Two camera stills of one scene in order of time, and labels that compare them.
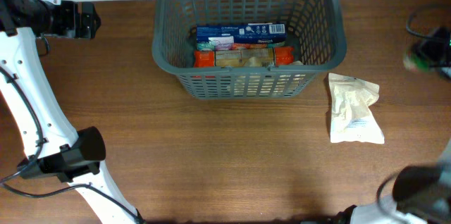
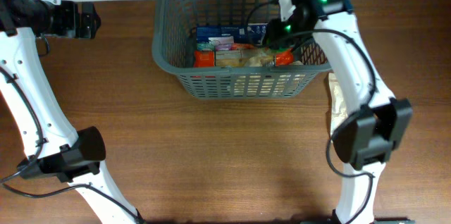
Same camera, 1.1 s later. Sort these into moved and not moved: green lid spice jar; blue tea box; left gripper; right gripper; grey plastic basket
Moved: green lid spice jar; right gripper
Not moved: left gripper; grey plastic basket; blue tea box
